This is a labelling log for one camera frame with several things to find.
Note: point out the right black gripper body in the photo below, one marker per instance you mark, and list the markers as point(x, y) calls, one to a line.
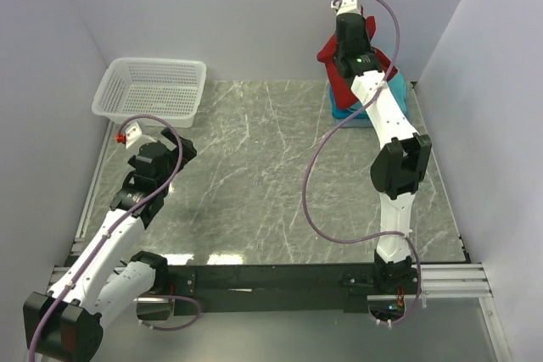
point(349, 23)

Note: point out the red t shirt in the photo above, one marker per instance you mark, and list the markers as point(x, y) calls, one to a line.
point(343, 97)

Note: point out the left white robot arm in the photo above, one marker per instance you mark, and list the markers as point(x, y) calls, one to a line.
point(67, 322)

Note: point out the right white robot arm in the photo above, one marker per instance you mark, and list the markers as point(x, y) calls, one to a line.
point(404, 154)

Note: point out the white plastic basket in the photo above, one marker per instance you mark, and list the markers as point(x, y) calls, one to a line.
point(170, 89)

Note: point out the dark teal folded shirt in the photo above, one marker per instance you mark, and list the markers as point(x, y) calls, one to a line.
point(338, 113)

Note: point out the light turquoise folded shirt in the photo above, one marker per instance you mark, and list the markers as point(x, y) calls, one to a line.
point(397, 86)

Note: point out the black base beam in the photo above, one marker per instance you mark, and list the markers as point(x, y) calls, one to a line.
point(262, 288)

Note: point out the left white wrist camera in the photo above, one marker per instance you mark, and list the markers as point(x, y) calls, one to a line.
point(133, 137)

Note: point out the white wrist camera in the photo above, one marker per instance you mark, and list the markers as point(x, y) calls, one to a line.
point(133, 137)
point(346, 7)

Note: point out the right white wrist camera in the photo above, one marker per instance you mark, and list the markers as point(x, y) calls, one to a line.
point(346, 7)

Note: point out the left aluminium rail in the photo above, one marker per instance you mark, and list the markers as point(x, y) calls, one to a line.
point(63, 268)

